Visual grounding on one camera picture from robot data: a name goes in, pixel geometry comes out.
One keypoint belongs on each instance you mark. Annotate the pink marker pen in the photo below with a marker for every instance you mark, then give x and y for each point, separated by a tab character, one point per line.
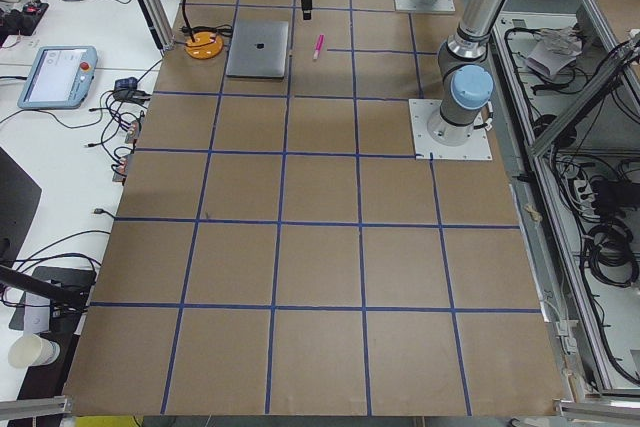
318	47

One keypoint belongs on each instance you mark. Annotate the grey closed laptop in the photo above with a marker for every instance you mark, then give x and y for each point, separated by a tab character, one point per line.
258	50

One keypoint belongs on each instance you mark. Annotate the blue teach pendant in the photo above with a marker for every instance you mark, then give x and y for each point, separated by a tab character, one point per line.
60	78

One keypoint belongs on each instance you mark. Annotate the white paper cup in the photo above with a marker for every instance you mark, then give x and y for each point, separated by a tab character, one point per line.
32	351

